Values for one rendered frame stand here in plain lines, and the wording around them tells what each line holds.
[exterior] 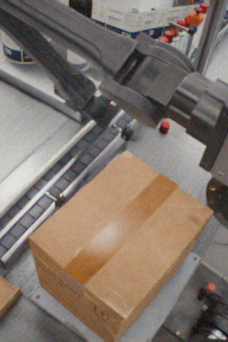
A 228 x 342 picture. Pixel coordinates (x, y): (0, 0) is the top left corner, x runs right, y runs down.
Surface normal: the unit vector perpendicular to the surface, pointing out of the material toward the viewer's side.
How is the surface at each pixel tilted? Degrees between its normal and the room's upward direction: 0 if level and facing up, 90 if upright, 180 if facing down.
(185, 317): 0
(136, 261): 0
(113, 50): 33
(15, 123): 0
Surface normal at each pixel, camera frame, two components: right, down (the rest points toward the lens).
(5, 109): 0.10, -0.60
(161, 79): -0.23, -0.22
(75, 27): -0.04, -0.09
